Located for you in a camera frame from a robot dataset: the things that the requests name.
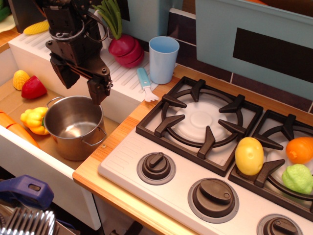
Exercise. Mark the silver toy stove top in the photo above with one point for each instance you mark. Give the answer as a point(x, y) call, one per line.
point(120, 166)

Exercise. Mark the yellow toy bell pepper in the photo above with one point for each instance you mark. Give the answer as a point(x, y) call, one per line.
point(34, 120)

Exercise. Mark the left stove knob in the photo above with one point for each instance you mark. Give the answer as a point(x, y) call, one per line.
point(156, 168)

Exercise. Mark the yellow toy potato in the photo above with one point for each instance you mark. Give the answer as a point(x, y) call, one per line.
point(249, 156)

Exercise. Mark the blue clamp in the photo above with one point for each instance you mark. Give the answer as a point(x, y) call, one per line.
point(27, 190)

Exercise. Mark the orange toy carrot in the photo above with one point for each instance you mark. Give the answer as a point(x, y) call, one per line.
point(7, 122)

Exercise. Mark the black right burner grate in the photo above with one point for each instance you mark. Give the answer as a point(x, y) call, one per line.
point(271, 131)

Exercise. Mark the stove knob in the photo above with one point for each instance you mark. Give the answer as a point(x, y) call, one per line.
point(277, 224)
point(213, 200)
point(156, 168)

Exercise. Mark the green toy vegetable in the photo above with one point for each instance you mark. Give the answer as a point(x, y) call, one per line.
point(5, 10)

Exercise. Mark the blue handled toy fork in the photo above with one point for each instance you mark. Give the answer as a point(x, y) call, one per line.
point(146, 85)

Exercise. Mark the right stove knob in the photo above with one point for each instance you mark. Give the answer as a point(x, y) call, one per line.
point(277, 224)

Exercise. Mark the green toy lettuce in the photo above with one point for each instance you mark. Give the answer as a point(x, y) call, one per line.
point(298, 178)

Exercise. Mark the black left burner grate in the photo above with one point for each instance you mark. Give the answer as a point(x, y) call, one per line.
point(201, 123)

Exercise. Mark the middle stove knob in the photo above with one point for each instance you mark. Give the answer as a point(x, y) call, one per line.
point(213, 200)

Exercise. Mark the white toy sink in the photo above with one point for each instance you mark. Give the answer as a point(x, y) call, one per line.
point(29, 53)

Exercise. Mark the stainless steel pot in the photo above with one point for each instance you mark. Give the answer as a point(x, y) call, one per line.
point(76, 125)

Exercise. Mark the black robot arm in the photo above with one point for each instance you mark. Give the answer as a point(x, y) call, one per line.
point(65, 16)

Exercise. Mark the small yellow toy corn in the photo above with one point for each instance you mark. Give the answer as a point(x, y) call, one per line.
point(19, 79)

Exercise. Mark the black burner grate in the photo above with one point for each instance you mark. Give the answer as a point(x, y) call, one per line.
point(271, 131)
point(201, 123)

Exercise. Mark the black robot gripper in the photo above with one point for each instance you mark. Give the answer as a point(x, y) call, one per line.
point(76, 55)

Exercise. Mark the red toy bell pepper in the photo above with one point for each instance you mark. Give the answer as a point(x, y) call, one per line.
point(33, 88)

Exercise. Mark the red toy radish with leaves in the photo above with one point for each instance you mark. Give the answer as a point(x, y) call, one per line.
point(126, 50)

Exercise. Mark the orange toy fruit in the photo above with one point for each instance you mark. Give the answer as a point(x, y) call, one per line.
point(300, 150)

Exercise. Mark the yellow corn cob toy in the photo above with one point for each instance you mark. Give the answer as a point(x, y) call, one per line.
point(37, 28)

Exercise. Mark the light blue cabinet panel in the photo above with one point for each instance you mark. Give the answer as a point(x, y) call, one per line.
point(265, 44)

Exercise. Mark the light blue plastic cup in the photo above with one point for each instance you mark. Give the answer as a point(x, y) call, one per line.
point(163, 53)

